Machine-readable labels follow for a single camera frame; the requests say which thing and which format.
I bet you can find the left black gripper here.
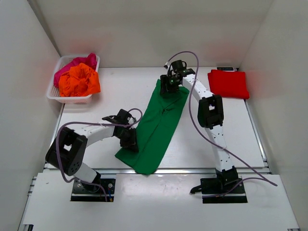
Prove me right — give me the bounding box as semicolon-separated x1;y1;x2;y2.
115;126;139;152

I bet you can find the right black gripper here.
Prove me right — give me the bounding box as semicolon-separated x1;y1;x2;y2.
161;75;181;95

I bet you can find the green t shirt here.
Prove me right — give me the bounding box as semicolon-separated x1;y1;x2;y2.
115;80;189;175

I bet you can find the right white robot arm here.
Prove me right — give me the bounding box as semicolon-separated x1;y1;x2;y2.
160;60;239;194

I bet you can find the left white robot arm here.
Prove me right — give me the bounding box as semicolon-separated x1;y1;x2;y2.
45;109;140;193

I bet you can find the small black device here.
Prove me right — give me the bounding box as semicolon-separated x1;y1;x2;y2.
217;67;234;71

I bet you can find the folded red t shirt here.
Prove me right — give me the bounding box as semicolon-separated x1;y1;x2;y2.
207;70;250;100

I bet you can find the orange t shirt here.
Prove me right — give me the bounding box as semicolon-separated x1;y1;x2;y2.
59;63;101;97

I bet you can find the pink t shirt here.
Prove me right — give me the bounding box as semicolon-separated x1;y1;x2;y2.
53;53;98;88

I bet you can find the white plastic basket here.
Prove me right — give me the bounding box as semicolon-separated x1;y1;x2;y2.
47;55;100;103

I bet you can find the aluminium rail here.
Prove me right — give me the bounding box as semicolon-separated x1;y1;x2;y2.
96;168;216;174

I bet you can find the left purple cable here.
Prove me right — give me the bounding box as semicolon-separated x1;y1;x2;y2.
55;108;143;202

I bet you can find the purple cable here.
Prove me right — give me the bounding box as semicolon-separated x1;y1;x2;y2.
55;108;143;202
163;51;278;198

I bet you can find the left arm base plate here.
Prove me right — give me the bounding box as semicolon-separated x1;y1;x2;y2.
70;177;116;203

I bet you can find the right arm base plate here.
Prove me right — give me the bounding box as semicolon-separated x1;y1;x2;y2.
190;178;248;204

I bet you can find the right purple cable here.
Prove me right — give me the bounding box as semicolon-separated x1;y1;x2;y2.
163;51;278;198

